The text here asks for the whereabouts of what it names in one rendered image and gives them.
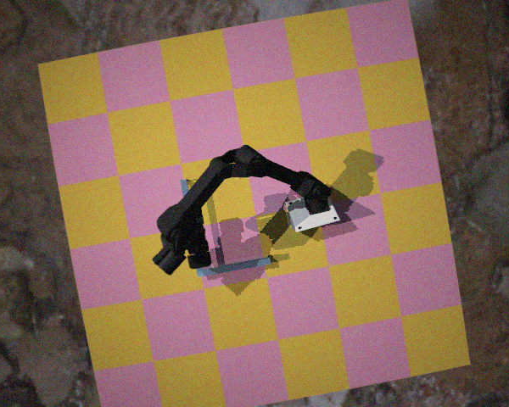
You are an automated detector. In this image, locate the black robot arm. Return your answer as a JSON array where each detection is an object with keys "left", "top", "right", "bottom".
[{"left": 153, "top": 145, "right": 332, "bottom": 276}]

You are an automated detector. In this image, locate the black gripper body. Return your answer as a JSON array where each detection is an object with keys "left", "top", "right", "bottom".
[{"left": 187, "top": 209, "right": 211, "bottom": 270}]

